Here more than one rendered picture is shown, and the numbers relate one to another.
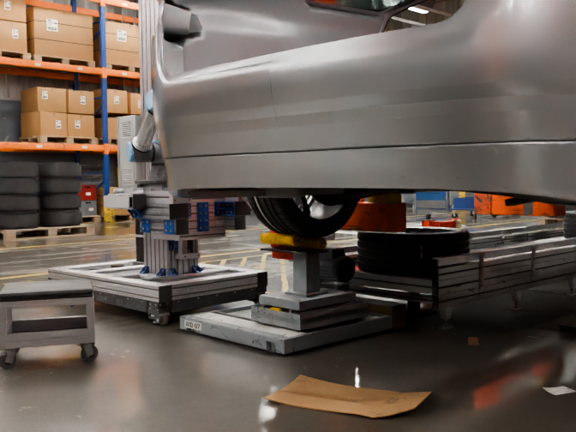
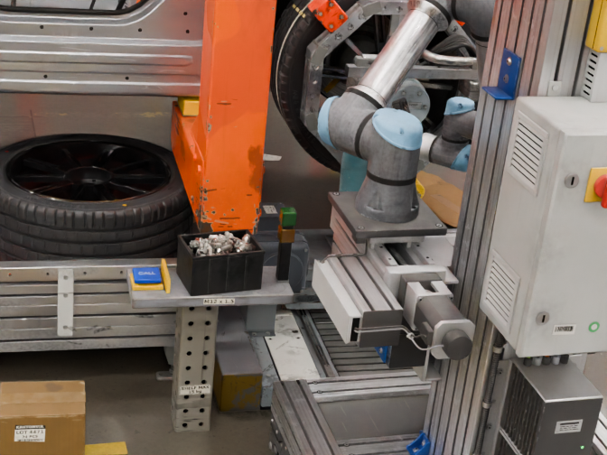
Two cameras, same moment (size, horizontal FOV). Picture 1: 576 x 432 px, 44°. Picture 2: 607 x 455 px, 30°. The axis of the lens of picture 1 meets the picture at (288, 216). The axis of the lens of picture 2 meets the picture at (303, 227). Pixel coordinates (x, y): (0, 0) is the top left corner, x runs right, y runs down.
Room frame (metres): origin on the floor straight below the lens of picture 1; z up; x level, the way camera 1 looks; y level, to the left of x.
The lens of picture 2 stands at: (6.84, 1.37, 1.88)
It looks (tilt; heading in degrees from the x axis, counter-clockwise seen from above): 25 degrees down; 208
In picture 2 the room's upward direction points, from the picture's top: 6 degrees clockwise
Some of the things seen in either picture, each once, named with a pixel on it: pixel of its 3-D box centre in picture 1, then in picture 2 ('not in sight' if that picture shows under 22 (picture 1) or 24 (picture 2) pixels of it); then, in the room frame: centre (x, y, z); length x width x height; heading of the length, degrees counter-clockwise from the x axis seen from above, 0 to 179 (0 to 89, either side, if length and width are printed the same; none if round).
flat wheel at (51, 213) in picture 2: (412, 249); (88, 203); (4.29, -0.75, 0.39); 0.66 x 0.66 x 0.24
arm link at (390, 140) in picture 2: not in sight; (393, 142); (4.59, 0.39, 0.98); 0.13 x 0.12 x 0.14; 78
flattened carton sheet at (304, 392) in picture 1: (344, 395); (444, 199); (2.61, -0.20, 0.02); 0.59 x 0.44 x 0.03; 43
